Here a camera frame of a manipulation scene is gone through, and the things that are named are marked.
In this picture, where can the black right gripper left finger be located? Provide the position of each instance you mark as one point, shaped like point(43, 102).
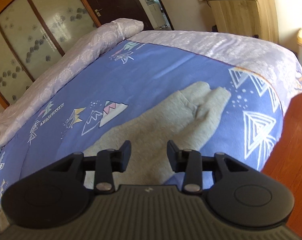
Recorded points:
point(95, 172)

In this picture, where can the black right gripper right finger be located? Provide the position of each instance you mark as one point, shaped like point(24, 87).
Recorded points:
point(193, 164)

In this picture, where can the grey sweatpants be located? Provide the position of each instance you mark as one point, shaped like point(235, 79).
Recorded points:
point(189, 117)

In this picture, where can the blue patterned bed cover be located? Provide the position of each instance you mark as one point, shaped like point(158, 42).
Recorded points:
point(126, 82)

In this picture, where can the lilac floral quilt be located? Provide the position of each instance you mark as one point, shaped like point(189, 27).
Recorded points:
point(275, 64)

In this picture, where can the wooden frosted glass wardrobe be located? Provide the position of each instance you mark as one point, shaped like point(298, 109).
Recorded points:
point(35, 35)

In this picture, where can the light wood cabinet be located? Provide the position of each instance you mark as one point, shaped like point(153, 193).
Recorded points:
point(254, 18)

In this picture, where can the dark brown door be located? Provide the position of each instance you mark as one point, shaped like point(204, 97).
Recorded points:
point(109, 10)

